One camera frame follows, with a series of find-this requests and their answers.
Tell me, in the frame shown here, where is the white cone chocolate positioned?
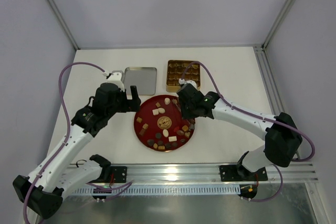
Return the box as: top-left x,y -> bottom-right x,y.
164,98 -> 170,105

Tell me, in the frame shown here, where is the white square chocolate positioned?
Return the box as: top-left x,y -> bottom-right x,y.
152,109 -> 159,115

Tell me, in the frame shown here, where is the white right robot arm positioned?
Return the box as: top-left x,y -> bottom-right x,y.
177,80 -> 302,180

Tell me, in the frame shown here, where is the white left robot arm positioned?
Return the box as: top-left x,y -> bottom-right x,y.
13,82 -> 141,219

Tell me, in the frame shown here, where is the brown heart chocolate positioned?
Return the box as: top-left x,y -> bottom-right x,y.
184,132 -> 191,138

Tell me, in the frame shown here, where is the brown oval chocolate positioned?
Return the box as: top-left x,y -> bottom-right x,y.
176,130 -> 184,135

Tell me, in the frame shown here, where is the white rectangular chocolate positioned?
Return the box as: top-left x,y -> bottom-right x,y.
169,136 -> 177,142

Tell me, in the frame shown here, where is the gold chocolate tin box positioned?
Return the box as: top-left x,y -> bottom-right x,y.
166,60 -> 201,93

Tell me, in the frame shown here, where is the dark grey egg chocolate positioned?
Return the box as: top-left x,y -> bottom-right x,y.
147,139 -> 155,146

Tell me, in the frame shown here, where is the silver tin lid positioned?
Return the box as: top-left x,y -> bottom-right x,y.
124,67 -> 157,95

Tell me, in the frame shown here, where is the round red tray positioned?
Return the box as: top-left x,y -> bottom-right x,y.
133,95 -> 195,152

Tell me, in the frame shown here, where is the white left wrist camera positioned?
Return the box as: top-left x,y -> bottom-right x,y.
102,70 -> 125,92

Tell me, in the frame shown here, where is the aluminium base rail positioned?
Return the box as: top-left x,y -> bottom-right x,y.
34,162 -> 320,196

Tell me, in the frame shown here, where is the right side aluminium rail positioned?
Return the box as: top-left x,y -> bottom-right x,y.
253,46 -> 286,114

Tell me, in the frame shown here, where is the left aluminium frame post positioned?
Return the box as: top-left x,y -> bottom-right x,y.
46,0 -> 80,50

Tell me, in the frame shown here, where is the aluminium frame post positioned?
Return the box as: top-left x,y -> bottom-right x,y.
46,0 -> 80,50
262,0 -> 296,50

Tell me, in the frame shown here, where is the right aluminium frame post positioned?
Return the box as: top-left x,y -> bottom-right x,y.
262,0 -> 296,50

